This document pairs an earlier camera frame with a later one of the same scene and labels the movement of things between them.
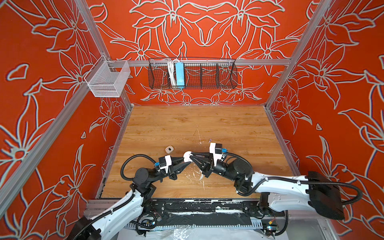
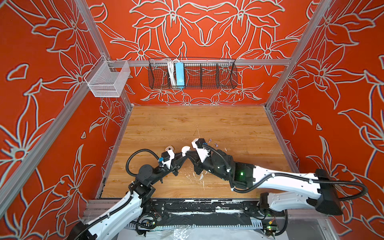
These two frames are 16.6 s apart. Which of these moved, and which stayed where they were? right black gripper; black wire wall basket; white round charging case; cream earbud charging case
Moved: white round charging case
Stayed: cream earbud charging case; black wire wall basket; right black gripper
